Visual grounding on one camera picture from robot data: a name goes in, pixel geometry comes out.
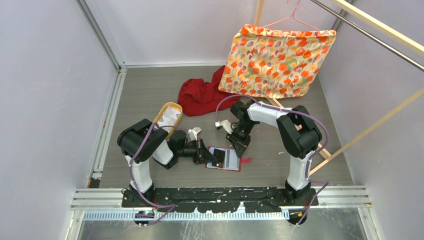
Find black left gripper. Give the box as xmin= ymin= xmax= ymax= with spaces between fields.
xmin=177 ymin=137 xmax=218 ymax=164

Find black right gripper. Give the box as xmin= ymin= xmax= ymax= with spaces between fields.
xmin=226 ymin=120 xmax=256 ymax=158

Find red leather card holder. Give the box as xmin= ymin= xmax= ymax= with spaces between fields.
xmin=205 ymin=146 xmax=252 ymax=172

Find yellow oval tray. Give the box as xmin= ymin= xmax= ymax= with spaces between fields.
xmin=153 ymin=102 xmax=183 ymax=139

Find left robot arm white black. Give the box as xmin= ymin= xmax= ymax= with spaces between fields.
xmin=117 ymin=119 xmax=219 ymax=207

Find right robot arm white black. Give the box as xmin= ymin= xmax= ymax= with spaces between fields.
xmin=226 ymin=100 xmax=323 ymax=205

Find white card in tray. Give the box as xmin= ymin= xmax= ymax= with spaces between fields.
xmin=157 ymin=106 xmax=182 ymax=127

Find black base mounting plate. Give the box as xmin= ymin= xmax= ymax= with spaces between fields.
xmin=121 ymin=186 xmax=320 ymax=215

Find red crumpled cloth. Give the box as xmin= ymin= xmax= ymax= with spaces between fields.
xmin=177 ymin=66 xmax=240 ymax=117

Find floral orange pillowcase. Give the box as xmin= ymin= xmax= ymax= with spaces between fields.
xmin=218 ymin=24 xmax=337 ymax=99

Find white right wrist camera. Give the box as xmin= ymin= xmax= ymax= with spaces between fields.
xmin=214 ymin=120 xmax=233 ymax=134

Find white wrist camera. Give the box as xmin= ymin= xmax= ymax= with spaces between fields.
xmin=187 ymin=127 xmax=202 ymax=141
xmin=214 ymin=120 xmax=233 ymax=134

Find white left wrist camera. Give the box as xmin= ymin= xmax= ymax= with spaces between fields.
xmin=187 ymin=127 xmax=202 ymax=141

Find pink wire hanger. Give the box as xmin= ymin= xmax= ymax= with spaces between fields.
xmin=260 ymin=0 xmax=319 ymax=31

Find wooden rack frame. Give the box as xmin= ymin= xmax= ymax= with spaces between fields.
xmin=261 ymin=0 xmax=424 ymax=185

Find metal rail rod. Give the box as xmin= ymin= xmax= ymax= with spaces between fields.
xmin=313 ymin=0 xmax=424 ymax=72

